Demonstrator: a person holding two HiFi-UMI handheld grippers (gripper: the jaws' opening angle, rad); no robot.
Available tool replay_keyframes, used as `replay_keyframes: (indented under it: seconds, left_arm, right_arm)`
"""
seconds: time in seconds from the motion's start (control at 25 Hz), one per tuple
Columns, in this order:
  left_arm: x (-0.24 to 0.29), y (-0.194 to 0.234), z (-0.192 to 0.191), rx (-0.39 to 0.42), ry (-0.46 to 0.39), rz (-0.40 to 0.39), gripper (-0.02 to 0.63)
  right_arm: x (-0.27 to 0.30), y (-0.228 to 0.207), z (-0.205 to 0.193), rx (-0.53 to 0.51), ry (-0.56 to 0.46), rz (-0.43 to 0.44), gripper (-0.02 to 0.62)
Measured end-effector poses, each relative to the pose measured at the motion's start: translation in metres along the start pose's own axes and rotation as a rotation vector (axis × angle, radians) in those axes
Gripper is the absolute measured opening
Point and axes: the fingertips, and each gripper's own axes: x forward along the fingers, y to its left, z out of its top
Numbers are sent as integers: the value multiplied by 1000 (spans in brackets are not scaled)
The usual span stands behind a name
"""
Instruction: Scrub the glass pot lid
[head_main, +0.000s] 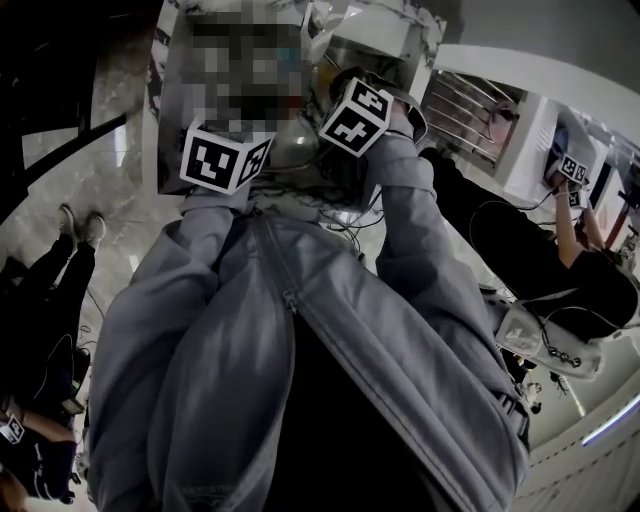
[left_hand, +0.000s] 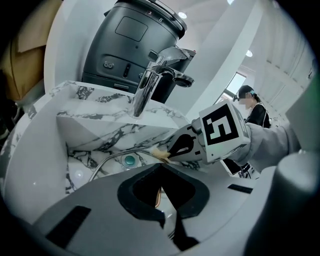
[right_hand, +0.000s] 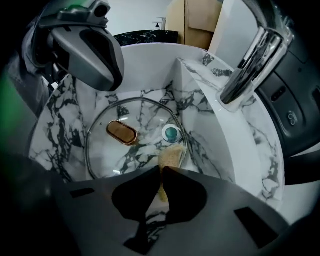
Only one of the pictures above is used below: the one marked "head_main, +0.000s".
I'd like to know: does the marble sink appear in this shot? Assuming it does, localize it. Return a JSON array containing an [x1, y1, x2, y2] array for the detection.
[[144, 0, 449, 221]]

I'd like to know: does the white light strip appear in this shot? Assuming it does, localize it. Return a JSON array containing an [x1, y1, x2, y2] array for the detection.
[[581, 409, 637, 447]]

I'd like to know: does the chrome wire rack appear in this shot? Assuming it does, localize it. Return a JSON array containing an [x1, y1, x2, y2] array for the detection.
[[422, 69, 521, 161]]

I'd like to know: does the person's right forearm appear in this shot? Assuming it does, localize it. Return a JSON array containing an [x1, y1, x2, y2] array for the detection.
[[364, 132, 484, 311]]

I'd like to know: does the chrome faucet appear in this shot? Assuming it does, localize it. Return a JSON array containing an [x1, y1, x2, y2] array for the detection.
[[299, 0, 351, 61]]

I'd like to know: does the black gripper cable bundle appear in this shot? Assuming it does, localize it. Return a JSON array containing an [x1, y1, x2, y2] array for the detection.
[[319, 182, 386, 254]]

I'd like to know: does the black metal work table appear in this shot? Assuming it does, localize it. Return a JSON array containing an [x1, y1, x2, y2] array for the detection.
[[0, 0, 129, 194]]

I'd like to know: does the person's grey jacket torso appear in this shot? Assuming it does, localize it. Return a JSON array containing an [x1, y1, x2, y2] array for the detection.
[[84, 214, 531, 512]]

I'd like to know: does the blue oval basin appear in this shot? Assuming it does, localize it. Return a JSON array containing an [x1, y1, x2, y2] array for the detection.
[[547, 124, 569, 171]]

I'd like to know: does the pink plastic basin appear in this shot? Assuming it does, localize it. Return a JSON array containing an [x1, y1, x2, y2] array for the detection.
[[487, 102, 520, 147]]

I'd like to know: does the person's left forearm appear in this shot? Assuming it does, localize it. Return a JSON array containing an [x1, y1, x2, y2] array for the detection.
[[127, 192, 256, 311]]

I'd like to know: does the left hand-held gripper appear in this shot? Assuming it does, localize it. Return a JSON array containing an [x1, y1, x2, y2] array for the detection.
[[179, 123, 275, 196]]

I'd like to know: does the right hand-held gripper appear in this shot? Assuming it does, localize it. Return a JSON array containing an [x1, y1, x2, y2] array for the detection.
[[318, 67, 429, 159]]

